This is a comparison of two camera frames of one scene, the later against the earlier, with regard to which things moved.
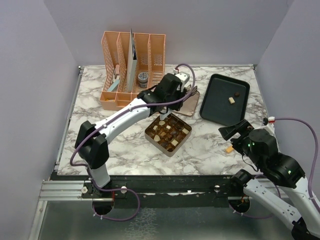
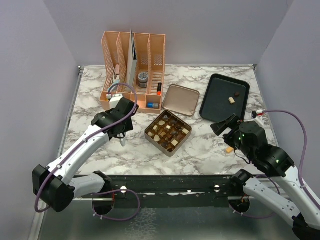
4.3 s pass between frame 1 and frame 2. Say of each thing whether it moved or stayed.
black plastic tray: stayed
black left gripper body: moved
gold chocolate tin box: stayed
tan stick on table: stayed
